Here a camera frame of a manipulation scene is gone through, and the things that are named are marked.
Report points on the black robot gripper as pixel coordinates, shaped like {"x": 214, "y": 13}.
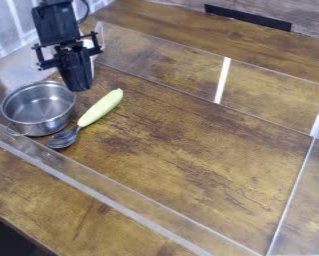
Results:
{"x": 60, "y": 43}

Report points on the small stainless steel pot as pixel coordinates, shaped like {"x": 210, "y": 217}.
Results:
{"x": 38, "y": 109}

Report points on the white and red toy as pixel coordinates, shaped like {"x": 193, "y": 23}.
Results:
{"x": 89, "y": 44}

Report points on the clear acrylic barrier walls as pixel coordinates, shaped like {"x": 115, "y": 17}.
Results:
{"x": 201, "y": 168}

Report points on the black strip on table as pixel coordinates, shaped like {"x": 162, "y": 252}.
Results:
{"x": 247, "y": 17}

